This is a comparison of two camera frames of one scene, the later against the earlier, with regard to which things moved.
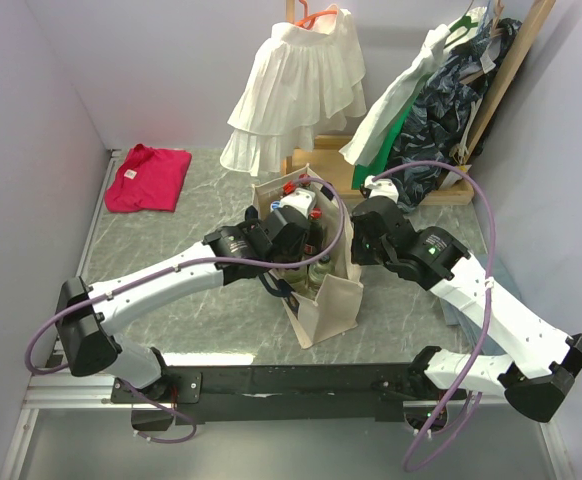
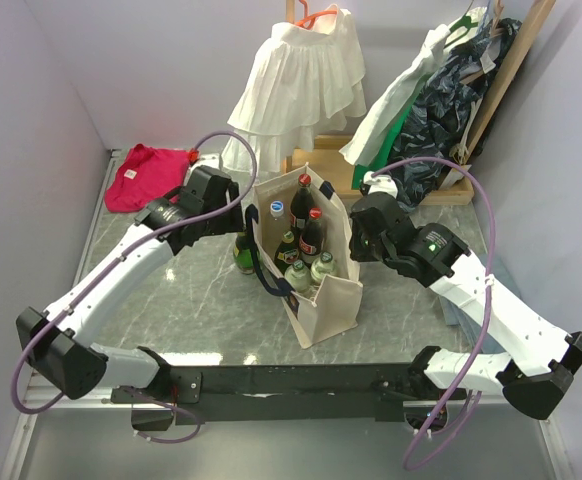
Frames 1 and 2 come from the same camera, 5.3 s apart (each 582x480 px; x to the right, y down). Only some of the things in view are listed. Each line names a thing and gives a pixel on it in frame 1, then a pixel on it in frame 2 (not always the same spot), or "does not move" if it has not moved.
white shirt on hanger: [438, 44] does not move
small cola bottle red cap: [314, 242] does not move
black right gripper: [357, 253] does not move
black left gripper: [298, 253] -> [231, 222]
